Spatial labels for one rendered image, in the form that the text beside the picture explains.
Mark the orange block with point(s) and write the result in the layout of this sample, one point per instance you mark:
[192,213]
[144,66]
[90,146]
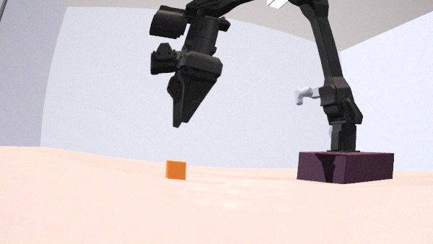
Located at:
[176,170]

